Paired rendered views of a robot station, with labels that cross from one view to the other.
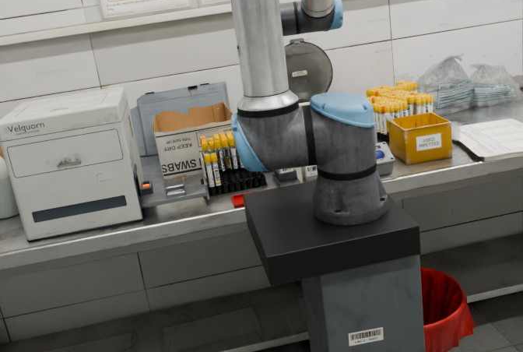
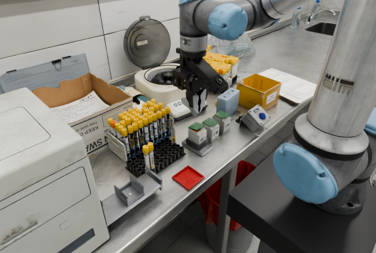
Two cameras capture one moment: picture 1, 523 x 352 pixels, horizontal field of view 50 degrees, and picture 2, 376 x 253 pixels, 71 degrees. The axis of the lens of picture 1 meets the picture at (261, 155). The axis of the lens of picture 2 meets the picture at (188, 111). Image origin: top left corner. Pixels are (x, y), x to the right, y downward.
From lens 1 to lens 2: 0.99 m
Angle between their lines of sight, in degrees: 38
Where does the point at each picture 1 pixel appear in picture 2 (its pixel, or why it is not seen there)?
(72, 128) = (20, 188)
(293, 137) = (361, 165)
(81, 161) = (37, 221)
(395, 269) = not seen: hidden behind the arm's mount
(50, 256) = not seen: outside the picture
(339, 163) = (369, 171)
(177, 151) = (85, 136)
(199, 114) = (70, 86)
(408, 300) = not seen: hidden behind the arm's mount
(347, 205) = (361, 199)
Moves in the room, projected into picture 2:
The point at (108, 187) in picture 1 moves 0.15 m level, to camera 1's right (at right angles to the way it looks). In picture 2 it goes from (74, 230) to (141, 192)
